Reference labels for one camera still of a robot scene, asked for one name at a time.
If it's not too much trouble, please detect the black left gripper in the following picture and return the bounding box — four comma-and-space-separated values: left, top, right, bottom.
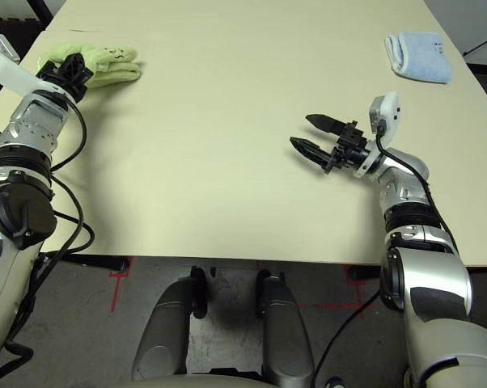
36, 52, 94, 103

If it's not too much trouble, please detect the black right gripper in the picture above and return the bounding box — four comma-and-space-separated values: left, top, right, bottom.
290, 113, 370, 175

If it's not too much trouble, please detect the green towel white trim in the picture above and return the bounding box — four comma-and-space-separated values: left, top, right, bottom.
38, 43, 142, 89

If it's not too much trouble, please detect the folded light blue towel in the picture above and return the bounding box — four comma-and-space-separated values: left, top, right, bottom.
383, 31, 453, 85

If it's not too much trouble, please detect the black foam floor mat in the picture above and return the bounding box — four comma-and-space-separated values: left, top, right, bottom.
0, 15, 46, 61

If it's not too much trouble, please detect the red floor tape mark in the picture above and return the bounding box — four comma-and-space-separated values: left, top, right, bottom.
108, 262, 132, 313
298, 266, 374, 320

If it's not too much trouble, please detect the thin black bar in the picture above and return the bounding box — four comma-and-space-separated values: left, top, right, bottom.
461, 34, 487, 57

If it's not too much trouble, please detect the grey robot right leg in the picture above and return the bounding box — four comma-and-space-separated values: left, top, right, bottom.
256, 269, 315, 388

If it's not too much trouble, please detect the grey robot leg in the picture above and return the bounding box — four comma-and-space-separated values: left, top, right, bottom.
130, 265, 208, 381
256, 269, 315, 388

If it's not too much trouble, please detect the grey robot left leg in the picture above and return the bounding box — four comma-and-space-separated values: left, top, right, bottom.
130, 265, 208, 381

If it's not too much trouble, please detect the grey robot pelvis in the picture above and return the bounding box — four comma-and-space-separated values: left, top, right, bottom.
117, 369, 277, 388

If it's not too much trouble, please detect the beige side table black frame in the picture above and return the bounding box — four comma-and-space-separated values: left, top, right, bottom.
35, 0, 55, 22

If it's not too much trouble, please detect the black left camera cable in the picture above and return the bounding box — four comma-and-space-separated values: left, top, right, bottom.
0, 100, 97, 381

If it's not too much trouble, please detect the black camera cable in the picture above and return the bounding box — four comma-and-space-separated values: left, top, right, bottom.
310, 120, 459, 388
0, 100, 97, 381

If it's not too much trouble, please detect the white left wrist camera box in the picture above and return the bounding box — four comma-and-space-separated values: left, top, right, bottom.
0, 31, 57, 97

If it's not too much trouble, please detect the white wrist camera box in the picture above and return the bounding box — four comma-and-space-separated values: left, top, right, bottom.
353, 91, 401, 179
0, 31, 57, 97

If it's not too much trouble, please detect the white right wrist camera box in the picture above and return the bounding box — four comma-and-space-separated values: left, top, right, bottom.
353, 91, 401, 179

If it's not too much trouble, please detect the black right camera cable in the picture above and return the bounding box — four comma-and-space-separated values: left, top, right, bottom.
310, 120, 459, 388

